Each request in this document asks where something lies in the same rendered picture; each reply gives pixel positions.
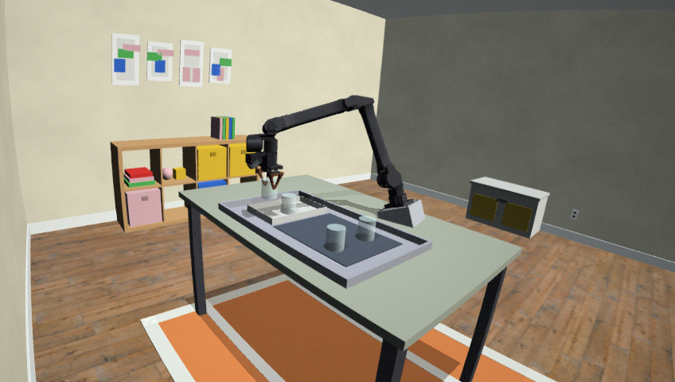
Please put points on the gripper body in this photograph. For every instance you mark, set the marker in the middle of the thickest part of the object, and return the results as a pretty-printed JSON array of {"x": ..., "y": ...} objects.
[{"x": 268, "y": 169}]

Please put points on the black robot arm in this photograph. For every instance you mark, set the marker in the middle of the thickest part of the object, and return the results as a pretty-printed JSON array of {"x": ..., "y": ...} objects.
[{"x": 392, "y": 178}]

